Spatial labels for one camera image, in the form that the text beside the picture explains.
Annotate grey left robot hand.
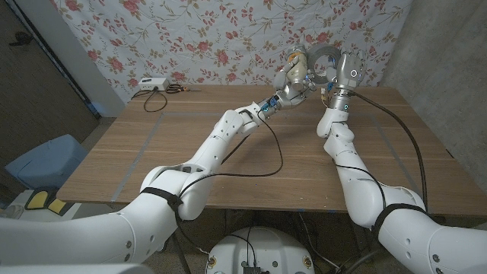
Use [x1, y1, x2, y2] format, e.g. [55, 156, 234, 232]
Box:
[262, 56, 317, 115]

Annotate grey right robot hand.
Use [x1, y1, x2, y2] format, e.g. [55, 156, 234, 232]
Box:
[326, 51, 366, 92]

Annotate plastic bottle with orange label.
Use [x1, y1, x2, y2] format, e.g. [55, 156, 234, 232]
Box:
[285, 44, 309, 92]

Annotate grey duct tape roll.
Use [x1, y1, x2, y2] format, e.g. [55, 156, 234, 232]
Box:
[306, 43, 342, 85]

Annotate floral backdrop cloth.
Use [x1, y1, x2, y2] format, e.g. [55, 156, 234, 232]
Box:
[51, 0, 414, 106]

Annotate white power box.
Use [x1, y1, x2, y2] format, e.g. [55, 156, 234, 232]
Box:
[138, 77, 170, 92]

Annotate white robot torso base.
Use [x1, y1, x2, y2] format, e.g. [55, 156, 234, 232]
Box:
[205, 226, 316, 274]

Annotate yellow black foot pedal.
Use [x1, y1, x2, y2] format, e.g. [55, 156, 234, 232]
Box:
[24, 189, 50, 211]
[47, 197, 75, 217]

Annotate grey sneaker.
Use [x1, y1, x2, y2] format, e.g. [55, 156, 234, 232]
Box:
[0, 204, 24, 220]

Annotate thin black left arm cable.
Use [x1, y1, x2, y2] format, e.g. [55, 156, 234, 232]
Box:
[174, 112, 285, 256]

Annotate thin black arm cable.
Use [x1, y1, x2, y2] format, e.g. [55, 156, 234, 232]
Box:
[174, 112, 285, 256]
[333, 163, 388, 210]

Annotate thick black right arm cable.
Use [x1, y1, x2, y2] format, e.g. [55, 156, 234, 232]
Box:
[342, 91, 430, 274]

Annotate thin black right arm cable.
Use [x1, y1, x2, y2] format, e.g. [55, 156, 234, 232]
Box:
[333, 163, 388, 210]

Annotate orange handled scissors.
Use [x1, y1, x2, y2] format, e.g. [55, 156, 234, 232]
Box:
[166, 84, 202, 94]

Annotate thin black power cable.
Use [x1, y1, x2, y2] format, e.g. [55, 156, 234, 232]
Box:
[131, 88, 168, 113]

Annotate black wall hook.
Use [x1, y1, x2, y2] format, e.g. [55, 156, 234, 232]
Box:
[9, 31, 34, 47]

